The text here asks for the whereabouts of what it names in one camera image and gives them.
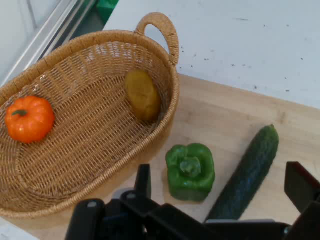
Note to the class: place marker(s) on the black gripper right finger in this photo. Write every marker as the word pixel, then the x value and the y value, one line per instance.
pixel 301 187

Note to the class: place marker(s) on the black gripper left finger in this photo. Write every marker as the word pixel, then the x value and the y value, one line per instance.
pixel 143 185

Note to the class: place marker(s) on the green toy bell pepper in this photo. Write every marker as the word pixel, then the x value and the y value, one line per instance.
pixel 191 172

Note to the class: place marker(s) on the long dark green cucumber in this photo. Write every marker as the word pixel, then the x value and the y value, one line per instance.
pixel 247 175

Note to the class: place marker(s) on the wooden cutting board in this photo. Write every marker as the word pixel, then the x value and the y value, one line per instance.
pixel 225 120

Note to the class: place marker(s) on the red tomato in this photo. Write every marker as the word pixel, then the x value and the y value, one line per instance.
pixel 29 119

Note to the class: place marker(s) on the green foam packing piece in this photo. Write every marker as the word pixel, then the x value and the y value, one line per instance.
pixel 106 8

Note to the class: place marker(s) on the metal window frame rail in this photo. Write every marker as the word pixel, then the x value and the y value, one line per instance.
pixel 47 37

